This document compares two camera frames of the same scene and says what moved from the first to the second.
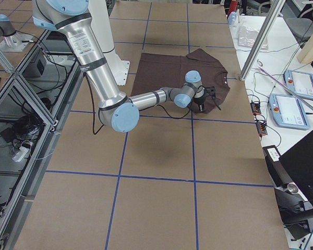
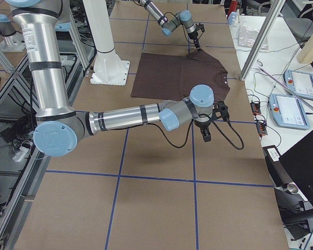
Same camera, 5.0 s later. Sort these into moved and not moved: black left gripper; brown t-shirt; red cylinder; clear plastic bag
Moved: black left gripper
Not moved: brown t-shirt; clear plastic bag; red cylinder
